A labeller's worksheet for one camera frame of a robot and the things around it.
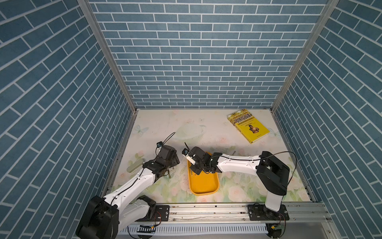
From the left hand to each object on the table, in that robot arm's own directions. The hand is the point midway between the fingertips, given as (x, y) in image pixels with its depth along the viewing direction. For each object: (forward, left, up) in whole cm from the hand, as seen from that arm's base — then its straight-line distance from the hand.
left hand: (176, 158), depth 86 cm
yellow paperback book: (+27, -49, -2) cm, 56 cm away
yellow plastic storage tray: (-12, -16, -5) cm, 21 cm away
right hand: (-2, -10, -3) cm, 10 cm away
